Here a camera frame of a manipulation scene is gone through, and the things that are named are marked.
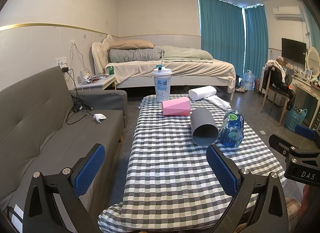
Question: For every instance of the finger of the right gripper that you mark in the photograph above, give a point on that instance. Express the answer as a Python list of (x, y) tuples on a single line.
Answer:
[(306, 132), (282, 146)]

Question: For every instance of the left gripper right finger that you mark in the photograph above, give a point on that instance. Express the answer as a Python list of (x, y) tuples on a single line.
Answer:
[(258, 202)]

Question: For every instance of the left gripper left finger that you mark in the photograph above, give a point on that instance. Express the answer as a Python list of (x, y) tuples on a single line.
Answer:
[(42, 213)]

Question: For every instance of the pink faceted cup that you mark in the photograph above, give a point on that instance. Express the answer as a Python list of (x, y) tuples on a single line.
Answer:
[(176, 107)]

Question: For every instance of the teal laundry basket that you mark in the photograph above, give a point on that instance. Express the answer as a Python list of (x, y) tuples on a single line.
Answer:
[(295, 118)]

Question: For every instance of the white vanity desk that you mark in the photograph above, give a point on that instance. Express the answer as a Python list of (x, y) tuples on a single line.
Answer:
[(308, 97)]

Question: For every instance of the blue water bottle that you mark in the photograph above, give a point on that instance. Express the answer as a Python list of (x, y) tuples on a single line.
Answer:
[(232, 131)]

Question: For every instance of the wooden chair with clothes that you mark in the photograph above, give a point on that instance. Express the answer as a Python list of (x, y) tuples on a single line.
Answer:
[(276, 80)]

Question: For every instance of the oval vanity mirror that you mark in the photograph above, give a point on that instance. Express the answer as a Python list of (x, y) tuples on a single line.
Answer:
[(313, 61)]

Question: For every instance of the large water jug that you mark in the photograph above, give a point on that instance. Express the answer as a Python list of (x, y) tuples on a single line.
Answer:
[(248, 80)]

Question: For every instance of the white folded cloth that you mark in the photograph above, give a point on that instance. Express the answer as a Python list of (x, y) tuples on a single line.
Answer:
[(214, 99)]

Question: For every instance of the black television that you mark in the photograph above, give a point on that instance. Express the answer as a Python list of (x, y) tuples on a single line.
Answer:
[(293, 50)]

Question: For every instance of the grey sofa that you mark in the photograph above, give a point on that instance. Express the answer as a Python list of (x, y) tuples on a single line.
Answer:
[(46, 127)]

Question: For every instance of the checkered tablecloth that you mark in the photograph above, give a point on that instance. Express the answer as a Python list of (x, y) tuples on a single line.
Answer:
[(169, 184)]

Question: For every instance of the white rolled towel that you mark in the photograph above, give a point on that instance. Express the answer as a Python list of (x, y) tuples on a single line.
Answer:
[(202, 92)]

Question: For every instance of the teal curtain right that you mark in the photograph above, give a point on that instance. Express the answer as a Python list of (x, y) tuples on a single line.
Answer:
[(256, 39)]

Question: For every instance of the teal curtain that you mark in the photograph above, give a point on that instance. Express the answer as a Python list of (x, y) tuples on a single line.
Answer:
[(256, 39), (222, 32)]

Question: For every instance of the white air conditioner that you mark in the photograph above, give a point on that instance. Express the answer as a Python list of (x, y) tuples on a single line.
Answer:
[(293, 13)]

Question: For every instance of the teal curtain left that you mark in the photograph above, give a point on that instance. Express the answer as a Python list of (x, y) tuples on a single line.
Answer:
[(222, 32)]

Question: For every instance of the white patterned tumbler with lid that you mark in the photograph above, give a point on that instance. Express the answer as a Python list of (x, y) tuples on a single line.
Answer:
[(162, 82)]

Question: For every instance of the green blanket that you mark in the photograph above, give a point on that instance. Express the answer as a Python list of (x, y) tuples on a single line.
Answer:
[(172, 52)]

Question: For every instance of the white bedside table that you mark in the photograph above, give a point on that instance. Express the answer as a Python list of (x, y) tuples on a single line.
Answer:
[(101, 83)]

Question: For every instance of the green soda can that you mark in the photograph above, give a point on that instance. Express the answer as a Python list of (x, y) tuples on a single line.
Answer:
[(111, 70)]

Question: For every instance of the bed with beige sheet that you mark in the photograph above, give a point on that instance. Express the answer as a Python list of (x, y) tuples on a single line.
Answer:
[(184, 71)]

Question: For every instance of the checkered pillow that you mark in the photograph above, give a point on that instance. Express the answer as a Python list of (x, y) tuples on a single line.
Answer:
[(131, 55)]

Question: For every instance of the beige pillow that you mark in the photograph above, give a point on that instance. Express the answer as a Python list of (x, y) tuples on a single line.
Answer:
[(132, 44)]

